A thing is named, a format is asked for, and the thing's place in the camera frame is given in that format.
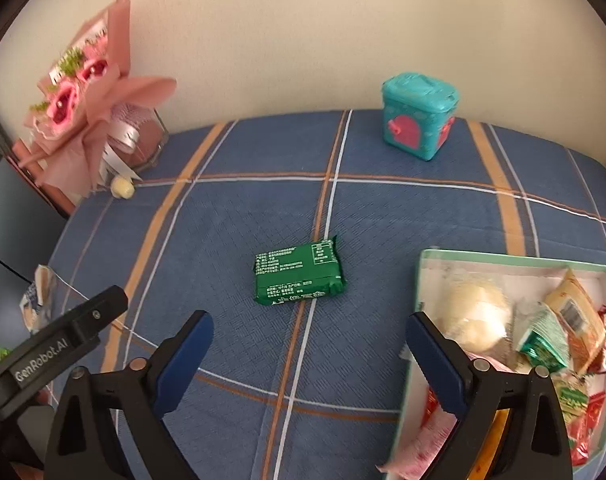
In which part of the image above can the light green white packet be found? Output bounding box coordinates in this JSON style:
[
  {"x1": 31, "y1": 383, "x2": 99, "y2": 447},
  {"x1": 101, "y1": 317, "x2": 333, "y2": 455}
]
[{"x1": 515, "y1": 302, "x2": 571, "y2": 368}]

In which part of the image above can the dark green snack packet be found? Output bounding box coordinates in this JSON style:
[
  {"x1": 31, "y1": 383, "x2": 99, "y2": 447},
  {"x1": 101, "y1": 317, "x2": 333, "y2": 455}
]
[{"x1": 253, "y1": 236, "x2": 345, "y2": 307}]

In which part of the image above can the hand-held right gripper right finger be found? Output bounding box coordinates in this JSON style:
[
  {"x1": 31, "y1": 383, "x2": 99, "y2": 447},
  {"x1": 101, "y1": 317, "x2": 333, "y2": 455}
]
[{"x1": 405, "y1": 311, "x2": 574, "y2": 480}]

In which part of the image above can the red starred snack packet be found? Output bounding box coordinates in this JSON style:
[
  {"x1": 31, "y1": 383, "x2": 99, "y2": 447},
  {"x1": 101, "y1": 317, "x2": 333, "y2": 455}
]
[{"x1": 565, "y1": 390, "x2": 606, "y2": 467}]

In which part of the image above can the blue plaid tablecloth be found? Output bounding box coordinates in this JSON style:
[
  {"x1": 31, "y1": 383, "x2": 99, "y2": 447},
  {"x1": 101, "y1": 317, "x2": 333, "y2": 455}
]
[{"x1": 40, "y1": 107, "x2": 606, "y2": 480}]

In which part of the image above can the blue white crumpled bag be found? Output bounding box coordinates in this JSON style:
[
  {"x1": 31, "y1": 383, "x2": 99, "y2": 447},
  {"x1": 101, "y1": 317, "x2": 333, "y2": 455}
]
[{"x1": 19, "y1": 265, "x2": 59, "y2": 333}]

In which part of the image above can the clear round biscuit packet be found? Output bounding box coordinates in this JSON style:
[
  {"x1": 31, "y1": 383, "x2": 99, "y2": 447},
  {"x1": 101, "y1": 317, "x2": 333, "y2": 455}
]
[{"x1": 553, "y1": 375, "x2": 591, "y2": 418}]

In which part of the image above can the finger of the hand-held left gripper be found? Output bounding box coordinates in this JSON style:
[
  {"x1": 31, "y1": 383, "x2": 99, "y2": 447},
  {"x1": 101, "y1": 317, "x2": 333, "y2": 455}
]
[{"x1": 70, "y1": 285, "x2": 130, "y2": 348}]

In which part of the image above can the green-rimmed white tray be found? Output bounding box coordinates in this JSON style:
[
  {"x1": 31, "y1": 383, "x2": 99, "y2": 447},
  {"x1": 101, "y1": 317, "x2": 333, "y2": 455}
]
[{"x1": 378, "y1": 247, "x2": 606, "y2": 480}]

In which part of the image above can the clear white bun packet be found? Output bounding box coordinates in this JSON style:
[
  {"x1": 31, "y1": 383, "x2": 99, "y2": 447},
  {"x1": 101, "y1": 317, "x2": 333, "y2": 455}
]
[{"x1": 440, "y1": 280, "x2": 514, "y2": 356}]

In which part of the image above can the thin black cable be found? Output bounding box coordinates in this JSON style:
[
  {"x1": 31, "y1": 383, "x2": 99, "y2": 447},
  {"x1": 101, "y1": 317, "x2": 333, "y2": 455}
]
[{"x1": 0, "y1": 245, "x2": 34, "y2": 281}]

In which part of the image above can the beige orange bread packet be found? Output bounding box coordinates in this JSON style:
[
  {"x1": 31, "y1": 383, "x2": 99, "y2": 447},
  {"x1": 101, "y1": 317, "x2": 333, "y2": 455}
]
[{"x1": 543, "y1": 269, "x2": 606, "y2": 376}]

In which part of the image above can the red white-label snack packet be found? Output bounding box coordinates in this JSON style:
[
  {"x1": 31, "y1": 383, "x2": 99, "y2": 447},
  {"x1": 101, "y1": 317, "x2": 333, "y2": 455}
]
[{"x1": 590, "y1": 305, "x2": 606, "y2": 376}]

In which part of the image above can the orange cake packet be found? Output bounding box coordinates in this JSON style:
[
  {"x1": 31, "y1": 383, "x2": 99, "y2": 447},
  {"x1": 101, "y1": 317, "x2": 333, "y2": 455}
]
[{"x1": 483, "y1": 407, "x2": 514, "y2": 480}]

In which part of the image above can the pink flower bouquet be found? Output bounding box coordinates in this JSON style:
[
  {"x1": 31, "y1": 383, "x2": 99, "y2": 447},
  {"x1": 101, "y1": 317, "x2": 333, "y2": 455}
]
[{"x1": 20, "y1": 0, "x2": 178, "y2": 198}]

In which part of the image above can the pink purple snack packet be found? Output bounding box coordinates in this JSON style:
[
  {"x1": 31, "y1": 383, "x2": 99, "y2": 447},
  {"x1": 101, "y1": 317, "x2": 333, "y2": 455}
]
[{"x1": 377, "y1": 407, "x2": 464, "y2": 480}]

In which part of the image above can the clear square vase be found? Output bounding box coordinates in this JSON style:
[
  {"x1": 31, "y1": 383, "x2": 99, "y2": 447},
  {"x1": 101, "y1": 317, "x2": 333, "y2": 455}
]
[{"x1": 106, "y1": 102, "x2": 170, "y2": 177}]

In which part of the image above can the teal toy box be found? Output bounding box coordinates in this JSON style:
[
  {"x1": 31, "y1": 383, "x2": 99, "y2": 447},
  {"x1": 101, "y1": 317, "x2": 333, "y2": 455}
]
[{"x1": 381, "y1": 73, "x2": 458, "y2": 162}]

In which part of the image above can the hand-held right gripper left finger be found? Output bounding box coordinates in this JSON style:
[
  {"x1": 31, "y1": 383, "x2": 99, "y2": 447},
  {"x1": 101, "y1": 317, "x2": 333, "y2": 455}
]
[{"x1": 43, "y1": 310, "x2": 215, "y2": 480}]

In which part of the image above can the dark grey cabinet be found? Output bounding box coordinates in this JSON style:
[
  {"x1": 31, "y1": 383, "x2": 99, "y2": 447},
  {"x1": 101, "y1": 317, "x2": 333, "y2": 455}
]
[{"x1": 0, "y1": 155, "x2": 79, "y2": 286}]

